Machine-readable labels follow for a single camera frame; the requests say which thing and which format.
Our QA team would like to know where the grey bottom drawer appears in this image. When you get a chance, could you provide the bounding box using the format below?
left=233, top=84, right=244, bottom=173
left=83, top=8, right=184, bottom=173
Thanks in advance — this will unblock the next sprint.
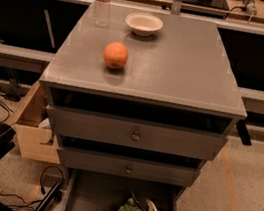
left=61, top=169, right=178, bottom=211

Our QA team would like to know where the grey drawer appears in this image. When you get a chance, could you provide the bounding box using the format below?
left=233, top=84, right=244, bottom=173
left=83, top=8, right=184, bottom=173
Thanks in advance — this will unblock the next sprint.
left=47, top=105, right=228, bottom=161
left=61, top=169, right=178, bottom=211
left=57, top=147, right=199, bottom=187

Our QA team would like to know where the grey middle drawer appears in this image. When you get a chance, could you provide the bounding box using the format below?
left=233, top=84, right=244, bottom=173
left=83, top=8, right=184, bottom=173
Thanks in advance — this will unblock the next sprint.
left=57, top=147, right=199, bottom=187

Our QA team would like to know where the grey drawer cabinet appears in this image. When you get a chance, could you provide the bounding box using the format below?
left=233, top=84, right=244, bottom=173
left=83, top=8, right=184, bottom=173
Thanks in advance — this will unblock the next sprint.
left=25, top=0, right=263, bottom=198

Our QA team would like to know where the grey top drawer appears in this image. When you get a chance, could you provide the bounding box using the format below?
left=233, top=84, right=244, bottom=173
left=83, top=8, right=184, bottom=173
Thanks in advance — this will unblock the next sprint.
left=47, top=105, right=228, bottom=161

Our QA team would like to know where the wooden box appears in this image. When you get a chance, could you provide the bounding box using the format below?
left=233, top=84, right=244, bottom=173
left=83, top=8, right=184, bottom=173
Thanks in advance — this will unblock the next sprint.
left=7, top=82, right=60, bottom=164

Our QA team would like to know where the orange fruit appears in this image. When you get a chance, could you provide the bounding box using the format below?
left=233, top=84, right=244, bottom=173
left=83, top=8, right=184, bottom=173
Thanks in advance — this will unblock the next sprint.
left=103, top=42, right=129, bottom=70

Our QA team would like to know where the white paper bowl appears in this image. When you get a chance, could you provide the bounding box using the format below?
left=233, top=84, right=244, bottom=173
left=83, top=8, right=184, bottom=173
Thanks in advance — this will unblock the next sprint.
left=125, top=12, right=164, bottom=37

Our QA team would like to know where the black floor cable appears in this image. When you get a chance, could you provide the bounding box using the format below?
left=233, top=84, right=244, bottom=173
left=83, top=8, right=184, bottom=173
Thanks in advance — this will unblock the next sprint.
left=0, top=155, right=68, bottom=211

